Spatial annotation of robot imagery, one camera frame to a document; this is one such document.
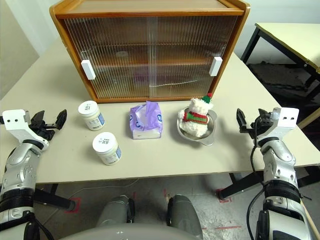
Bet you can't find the grey robot leg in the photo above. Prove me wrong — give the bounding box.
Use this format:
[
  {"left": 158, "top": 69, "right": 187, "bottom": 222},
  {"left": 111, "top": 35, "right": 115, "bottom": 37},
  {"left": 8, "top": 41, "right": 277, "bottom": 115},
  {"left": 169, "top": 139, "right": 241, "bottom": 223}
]
[
  {"left": 166, "top": 194, "right": 203, "bottom": 236},
  {"left": 96, "top": 195, "right": 136, "bottom": 228}
]

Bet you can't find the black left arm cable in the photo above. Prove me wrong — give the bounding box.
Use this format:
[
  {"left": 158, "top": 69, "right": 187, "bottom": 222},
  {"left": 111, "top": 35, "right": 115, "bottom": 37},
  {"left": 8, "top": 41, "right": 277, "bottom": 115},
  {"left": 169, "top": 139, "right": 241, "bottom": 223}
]
[{"left": 23, "top": 211, "right": 55, "bottom": 240}]

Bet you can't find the thin white floor cable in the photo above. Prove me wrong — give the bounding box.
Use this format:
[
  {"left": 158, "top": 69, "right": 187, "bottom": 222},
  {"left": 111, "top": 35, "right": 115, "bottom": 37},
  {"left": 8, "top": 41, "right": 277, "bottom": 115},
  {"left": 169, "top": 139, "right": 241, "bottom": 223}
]
[{"left": 67, "top": 178, "right": 140, "bottom": 198}]

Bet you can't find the ribbed clear sliding door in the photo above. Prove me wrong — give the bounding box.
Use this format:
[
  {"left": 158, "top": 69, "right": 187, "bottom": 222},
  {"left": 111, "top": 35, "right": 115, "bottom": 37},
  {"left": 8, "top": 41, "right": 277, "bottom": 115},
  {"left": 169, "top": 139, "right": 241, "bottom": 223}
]
[
  {"left": 149, "top": 15, "right": 239, "bottom": 97},
  {"left": 63, "top": 17, "right": 157, "bottom": 99}
]

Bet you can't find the steel bowl with handles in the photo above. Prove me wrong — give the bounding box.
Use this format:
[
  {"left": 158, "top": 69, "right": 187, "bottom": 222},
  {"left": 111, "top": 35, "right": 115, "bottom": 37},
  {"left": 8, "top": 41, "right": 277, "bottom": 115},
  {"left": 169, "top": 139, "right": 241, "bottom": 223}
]
[{"left": 176, "top": 106, "right": 218, "bottom": 147}]

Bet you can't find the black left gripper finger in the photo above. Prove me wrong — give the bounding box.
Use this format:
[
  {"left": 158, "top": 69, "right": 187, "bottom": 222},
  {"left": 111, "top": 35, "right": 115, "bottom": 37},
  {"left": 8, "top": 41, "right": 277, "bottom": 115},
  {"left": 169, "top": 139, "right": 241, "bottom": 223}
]
[
  {"left": 31, "top": 111, "right": 46, "bottom": 124},
  {"left": 54, "top": 109, "right": 68, "bottom": 131}
]

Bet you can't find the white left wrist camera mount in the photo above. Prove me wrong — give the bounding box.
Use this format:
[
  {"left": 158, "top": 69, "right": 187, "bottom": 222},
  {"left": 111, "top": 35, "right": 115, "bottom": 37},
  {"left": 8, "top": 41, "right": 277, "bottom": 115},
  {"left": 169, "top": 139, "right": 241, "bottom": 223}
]
[{"left": 0, "top": 108, "right": 50, "bottom": 152}]

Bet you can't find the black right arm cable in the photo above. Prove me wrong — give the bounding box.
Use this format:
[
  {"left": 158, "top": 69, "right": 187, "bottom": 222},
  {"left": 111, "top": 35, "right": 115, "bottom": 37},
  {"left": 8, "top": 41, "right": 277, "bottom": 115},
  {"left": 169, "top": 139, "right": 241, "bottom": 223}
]
[{"left": 246, "top": 129, "right": 266, "bottom": 240}]

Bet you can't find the white jar with blue label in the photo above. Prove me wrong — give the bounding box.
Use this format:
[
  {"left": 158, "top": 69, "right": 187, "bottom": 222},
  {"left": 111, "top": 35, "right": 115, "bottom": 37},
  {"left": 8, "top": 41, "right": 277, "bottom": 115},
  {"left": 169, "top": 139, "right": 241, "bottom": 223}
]
[
  {"left": 77, "top": 100, "right": 105, "bottom": 131},
  {"left": 92, "top": 131, "right": 123, "bottom": 166}
]

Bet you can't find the grey left robot leg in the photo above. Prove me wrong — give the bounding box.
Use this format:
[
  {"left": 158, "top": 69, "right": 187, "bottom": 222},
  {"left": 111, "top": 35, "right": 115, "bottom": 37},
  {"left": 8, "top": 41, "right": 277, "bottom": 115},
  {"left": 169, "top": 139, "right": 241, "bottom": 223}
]
[{"left": 96, "top": 195, "right": 136, "bottom": 228}]

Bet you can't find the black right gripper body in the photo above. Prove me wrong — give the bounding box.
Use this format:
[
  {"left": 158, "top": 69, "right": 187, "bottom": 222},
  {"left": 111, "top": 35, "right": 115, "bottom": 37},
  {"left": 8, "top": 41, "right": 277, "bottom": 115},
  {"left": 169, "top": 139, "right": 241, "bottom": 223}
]
[{"left": 239, "top": 116, "right": 273, "bottom": 141}]

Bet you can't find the white plush toy striped sweater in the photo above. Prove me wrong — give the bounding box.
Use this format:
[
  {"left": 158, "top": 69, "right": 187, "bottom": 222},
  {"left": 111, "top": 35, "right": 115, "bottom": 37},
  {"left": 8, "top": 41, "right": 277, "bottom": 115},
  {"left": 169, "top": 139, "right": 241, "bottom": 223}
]
[{"left": 177, "top": 92, "right": 215, "bottom": 138}]

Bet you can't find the beige table with black frame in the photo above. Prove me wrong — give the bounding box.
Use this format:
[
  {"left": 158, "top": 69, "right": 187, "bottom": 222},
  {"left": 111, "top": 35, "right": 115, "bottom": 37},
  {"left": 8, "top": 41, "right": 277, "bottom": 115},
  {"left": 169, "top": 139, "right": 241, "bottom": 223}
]
[{"left": 241, "top": 22, "right": 320, "bottom": 130}]

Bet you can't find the grey robot torso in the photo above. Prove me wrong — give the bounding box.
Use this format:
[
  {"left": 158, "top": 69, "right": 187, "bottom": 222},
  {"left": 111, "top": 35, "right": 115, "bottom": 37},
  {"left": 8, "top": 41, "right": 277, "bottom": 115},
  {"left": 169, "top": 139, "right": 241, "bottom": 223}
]
[{"left": 58, "top": 222, "right": 203, "bottom": 240}]

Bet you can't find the grey right robot leg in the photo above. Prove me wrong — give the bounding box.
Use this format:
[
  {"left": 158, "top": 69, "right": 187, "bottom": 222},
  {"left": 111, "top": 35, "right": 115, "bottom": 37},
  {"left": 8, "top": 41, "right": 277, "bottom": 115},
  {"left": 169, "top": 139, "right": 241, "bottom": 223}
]
[{"left": 166, "top": 194, "right": 203, "bottom": 236}]

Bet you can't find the wooden cabinet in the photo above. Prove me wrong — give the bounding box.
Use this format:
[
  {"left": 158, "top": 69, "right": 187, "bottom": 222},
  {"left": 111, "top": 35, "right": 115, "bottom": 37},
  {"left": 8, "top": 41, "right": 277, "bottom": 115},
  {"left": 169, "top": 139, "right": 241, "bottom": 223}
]
[{"left": 48, "top": 0, "right": 252, "bottom": 104}]

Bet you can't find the purple tissue pack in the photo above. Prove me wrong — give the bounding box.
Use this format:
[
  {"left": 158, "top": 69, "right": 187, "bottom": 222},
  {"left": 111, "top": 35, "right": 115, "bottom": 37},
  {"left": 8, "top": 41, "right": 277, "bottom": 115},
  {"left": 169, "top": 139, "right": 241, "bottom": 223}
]
[{"left": 129, "top": 100, "right": 164, "bottom": 140}]

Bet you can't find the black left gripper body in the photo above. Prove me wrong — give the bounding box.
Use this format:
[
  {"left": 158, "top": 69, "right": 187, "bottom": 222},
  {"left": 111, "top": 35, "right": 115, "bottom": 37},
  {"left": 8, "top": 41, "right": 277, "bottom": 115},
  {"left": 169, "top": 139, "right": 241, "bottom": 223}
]
[{"left": 29, "top": 119, "right": 57, "bottom": 141}]

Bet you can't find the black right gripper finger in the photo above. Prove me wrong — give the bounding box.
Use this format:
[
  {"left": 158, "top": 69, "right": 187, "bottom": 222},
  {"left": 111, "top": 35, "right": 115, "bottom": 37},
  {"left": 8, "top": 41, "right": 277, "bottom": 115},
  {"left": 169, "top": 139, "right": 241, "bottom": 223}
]
[
  {"left": 258, "top": 108, "right": 270, "bottom": 121},
  {"left": 236, "top": 108, "right": 249, "bottom": 133}
]

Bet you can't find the white door handle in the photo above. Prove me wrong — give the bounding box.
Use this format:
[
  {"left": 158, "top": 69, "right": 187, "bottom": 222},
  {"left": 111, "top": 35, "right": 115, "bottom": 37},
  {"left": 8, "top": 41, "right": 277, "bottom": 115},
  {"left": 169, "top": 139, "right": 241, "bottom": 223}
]
[
  {"left": 208, "top": 56, "right": 223, "bottom": 77},
  {"left": 80, "top": 59, "right": 96, "bottom": 81}
]

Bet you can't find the black table leg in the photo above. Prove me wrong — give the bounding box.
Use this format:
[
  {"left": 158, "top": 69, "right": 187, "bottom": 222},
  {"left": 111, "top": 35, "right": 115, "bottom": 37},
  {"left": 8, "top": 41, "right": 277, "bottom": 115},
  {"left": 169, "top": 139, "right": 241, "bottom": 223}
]
[
  {"left": 33, "top": 183, "right": 77, "bottom": 211},
  {"left": 216, "top": 165, "right": 311, "bottom": 201}
]

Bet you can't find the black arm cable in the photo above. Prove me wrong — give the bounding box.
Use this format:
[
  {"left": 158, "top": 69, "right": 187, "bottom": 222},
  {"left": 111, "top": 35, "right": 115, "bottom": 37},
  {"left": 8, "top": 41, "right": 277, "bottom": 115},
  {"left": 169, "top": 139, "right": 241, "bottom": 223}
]
[
  {"left": 246, "top": 129, "right": 266, "bottom": 240},
  {"left": 23, "top": 211, "right": 55, "bottom": 240}
]

